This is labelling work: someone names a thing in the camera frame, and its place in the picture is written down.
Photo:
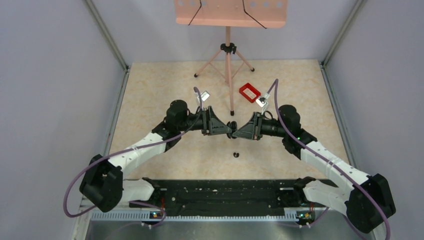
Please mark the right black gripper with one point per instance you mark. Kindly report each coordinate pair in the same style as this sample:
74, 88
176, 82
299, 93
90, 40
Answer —
253, 129

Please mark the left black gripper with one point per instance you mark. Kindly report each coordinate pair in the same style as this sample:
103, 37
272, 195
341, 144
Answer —
211, 124

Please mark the black oval case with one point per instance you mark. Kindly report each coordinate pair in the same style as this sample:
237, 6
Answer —
233, 128

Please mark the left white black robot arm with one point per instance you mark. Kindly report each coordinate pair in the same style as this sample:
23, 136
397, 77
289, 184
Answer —
104, 183

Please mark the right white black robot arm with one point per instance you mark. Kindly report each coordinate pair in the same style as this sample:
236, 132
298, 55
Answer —
365, 200

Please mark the red plastic tray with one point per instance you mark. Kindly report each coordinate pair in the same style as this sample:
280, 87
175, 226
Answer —
249, 92

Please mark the pink music stand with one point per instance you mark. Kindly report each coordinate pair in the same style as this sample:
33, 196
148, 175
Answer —
265, 14

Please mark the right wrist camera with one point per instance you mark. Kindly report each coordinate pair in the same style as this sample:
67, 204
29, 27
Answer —
262, 101

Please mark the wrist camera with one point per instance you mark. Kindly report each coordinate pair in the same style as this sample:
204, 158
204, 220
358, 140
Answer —
204, 95
262, 101

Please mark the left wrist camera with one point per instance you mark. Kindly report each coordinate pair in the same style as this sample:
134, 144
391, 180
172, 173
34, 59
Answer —
204, 95

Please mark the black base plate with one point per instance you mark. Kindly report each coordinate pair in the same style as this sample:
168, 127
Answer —
229, 198

